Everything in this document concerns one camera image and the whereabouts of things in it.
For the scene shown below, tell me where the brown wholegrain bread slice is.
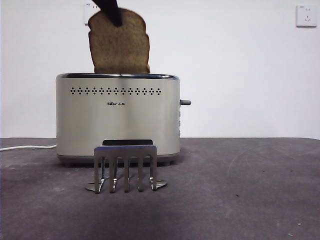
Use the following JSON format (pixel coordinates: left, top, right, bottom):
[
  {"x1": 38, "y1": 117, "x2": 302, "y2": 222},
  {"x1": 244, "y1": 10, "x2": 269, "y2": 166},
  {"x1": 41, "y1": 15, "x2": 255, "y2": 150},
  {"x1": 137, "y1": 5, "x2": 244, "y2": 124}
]
[{"x1": 87, "y1": 6, "x2": 152, "y2": 74}]

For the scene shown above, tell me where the cream steel two-slot toaster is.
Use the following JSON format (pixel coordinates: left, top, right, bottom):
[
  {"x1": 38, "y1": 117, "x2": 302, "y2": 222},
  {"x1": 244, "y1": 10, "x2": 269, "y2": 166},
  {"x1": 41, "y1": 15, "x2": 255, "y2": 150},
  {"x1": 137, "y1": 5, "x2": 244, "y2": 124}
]
[{"x1": 55, "y1": 72, "x2": 182, "y2": 168}]

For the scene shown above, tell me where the shiny steel toast rack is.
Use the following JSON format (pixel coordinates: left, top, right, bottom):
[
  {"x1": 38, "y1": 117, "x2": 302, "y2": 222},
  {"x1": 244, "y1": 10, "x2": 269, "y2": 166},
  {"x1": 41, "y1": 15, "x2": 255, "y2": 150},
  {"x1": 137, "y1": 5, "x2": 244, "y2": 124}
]
[{"x1": 84, "y1": 145, "x2": 169, "y2": 195}]

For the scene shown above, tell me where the white wall socket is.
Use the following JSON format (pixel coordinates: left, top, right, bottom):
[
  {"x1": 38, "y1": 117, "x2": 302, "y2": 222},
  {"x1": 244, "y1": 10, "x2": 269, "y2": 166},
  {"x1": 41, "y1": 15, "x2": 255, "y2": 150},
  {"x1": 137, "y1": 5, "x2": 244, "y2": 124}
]
[
  {"x1": 295, "y1": 5, "x2": 318, "y2": 29},
  {"x1": 83, "y1": 2, "x2": 101, "y2": 27}
]

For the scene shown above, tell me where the white power cord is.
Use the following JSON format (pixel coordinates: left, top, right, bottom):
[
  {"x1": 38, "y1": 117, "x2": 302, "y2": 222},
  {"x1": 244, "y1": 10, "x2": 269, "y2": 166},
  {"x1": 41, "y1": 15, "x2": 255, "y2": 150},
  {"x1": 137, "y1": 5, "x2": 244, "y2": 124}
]
[{"x1": 0, "y1": 144, "x2": 58, "y2": 152}]

